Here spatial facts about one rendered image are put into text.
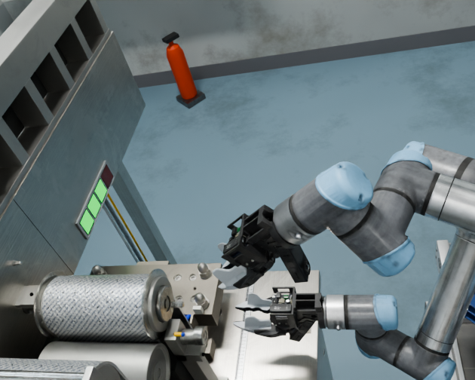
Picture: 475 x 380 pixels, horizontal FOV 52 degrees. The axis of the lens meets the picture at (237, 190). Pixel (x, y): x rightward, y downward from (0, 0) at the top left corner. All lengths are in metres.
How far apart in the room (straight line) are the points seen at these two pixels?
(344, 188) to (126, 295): 0.54
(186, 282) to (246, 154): 1.98
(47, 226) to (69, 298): 0.26
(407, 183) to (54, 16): 1.02
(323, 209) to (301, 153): 2.45
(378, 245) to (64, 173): 0.88
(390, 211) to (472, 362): 1.38
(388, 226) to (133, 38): 3.51
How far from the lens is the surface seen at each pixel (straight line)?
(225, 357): 1.38
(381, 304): 1.11
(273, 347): 1.36
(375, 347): 1.19
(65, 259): 1.36
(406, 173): 0.85
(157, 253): 2.33
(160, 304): 1.05
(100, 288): 1.09
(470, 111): 3.40
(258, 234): 0.81
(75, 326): 1.13
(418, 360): 1.16
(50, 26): 1.44
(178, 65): 3.72
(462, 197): 0.84
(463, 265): 1.09
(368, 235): 0.76
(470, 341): 2.15
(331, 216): 0.74
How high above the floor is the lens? 2.10
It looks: 44 degrees down
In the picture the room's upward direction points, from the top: 18 degrees counter-clockwise
